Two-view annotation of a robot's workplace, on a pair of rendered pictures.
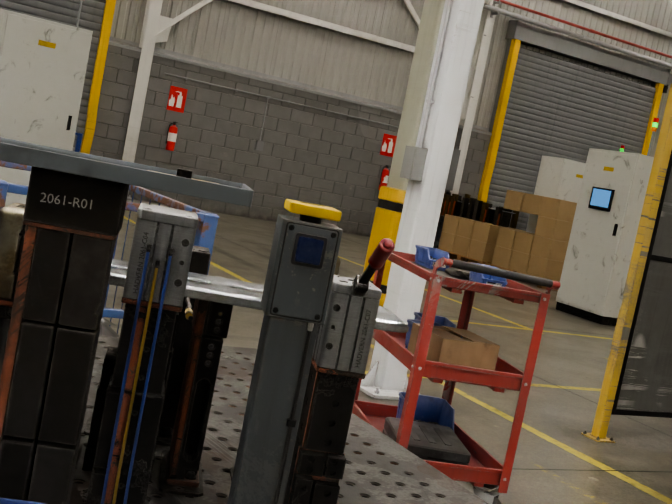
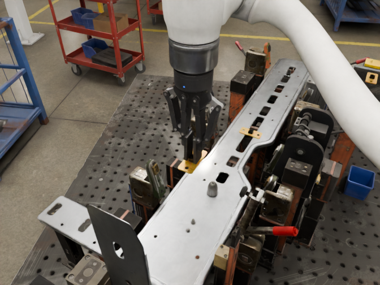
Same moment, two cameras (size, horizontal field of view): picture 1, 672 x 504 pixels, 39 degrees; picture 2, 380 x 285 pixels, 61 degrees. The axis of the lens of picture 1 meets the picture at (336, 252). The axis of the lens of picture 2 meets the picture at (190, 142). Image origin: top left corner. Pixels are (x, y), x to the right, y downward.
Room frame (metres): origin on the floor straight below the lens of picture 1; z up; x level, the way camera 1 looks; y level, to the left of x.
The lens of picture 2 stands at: (0.91, 1.47, 1.77)
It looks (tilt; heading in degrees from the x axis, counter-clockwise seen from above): 40 degrees down; 309
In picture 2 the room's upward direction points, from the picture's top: straight up
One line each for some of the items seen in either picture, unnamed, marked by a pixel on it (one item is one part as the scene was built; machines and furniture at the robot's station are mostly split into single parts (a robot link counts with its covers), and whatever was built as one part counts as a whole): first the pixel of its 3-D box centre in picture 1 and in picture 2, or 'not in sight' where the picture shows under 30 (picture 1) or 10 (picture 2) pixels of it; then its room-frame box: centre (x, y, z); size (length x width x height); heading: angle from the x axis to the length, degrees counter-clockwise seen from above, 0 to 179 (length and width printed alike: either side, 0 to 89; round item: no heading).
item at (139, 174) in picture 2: not in sight; (148, 208); (1.46, 1.02, 0.87); 0.12 x 0.09 x 0.35; 11
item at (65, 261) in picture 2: not in sight; (68, 239); (1.60, 1.26, 0.84); 0.11 x 0.06 x 0.29; 11
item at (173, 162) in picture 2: not in sight; (177, 191); (1.45, 0.88, 0.84); 0.11 x 0.08 x 0.29; 11
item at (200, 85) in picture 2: not in sight; (193, 86); (1.25, 1.04, 1.45); 0.08 x 0.07 x 0.09; 11
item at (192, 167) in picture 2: not in sight; (193, 158); (1.25, 1.04, 1.25); 0.08 x 0.04 x 0.01; 101
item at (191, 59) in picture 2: not in sight; (193, 51); (1.25, 1.04, 1.52); 0.09 x 0.09 x 0.06
